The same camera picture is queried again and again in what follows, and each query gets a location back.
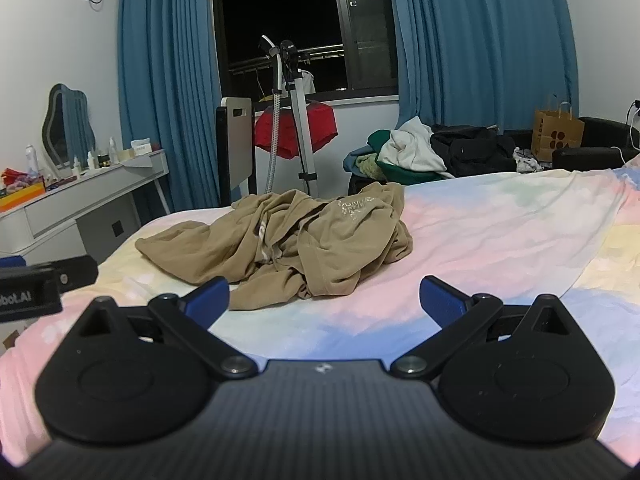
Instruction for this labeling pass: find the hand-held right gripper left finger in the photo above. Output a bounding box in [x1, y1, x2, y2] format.
[75, 276, 259, 379]

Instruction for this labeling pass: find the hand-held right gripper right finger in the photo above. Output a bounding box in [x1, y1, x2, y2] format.
[390, 275, 576, 380]

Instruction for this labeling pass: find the tan printed t-shirt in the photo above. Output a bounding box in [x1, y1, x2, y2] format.
[135, 182, 414, 311]

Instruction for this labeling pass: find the orange box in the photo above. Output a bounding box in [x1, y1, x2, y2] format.
[0, 181, 47, 212]

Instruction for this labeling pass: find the white dressing table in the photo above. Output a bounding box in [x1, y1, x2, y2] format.
[0, 149, 172, 257]

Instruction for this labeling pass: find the pastel tie-dye bedsheet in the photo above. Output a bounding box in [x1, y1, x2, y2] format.
[0, 152, 640, 467]

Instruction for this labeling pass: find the red cloth heap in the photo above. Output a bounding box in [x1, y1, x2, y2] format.
[0, 166, 45, 192]

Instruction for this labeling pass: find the wavy-edged mirror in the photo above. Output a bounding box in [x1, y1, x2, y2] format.
[41, 83, 96, 171]

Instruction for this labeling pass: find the grey chair back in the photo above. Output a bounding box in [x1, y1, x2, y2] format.
[216, 97, 257, 207]

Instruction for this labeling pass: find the pale green fluffy garment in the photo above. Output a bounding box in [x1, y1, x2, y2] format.
[354, 153, 383, 180]

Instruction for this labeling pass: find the white crumpled garment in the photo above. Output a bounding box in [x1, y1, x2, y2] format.
[377, 116, 448, 173]

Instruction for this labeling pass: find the white patterned cloth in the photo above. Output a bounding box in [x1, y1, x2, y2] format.
[514, 147, 543, 175]

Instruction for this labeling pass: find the red garment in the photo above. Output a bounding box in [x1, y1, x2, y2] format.
[254, 101, 338, 160]

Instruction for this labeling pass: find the garment steamer stand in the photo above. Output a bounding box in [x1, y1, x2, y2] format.
[279, 39, 323, 197]

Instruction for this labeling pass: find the brown paper bag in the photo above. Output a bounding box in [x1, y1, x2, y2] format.
[531, 94, 586, 163]

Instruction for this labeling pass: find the blue curtain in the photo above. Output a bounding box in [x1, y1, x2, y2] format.
[117, 0, 223, 213]
[387, 0, 581, 133]

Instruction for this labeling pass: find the black sofa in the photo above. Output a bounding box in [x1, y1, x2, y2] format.
[502, 116, 640, 171]

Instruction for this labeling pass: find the white hung garment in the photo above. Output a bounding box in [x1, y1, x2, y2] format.
[282, 69, 317, 96]

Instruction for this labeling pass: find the dark window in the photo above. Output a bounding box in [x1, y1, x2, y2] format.
[212, 0, 401, 102]

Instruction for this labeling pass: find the white charging cable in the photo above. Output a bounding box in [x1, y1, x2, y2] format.
[612, 100, 640, 165]

